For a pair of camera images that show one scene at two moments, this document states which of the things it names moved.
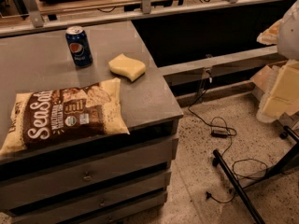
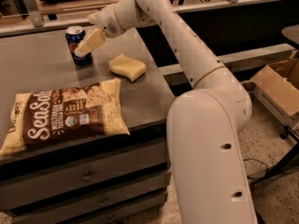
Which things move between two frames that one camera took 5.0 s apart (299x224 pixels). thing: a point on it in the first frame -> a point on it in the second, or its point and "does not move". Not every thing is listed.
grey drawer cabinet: [117, 179] does not move
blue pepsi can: [79, 48] does not move
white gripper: [289, 36] -> [106, 22]
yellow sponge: [132, 69] does not move
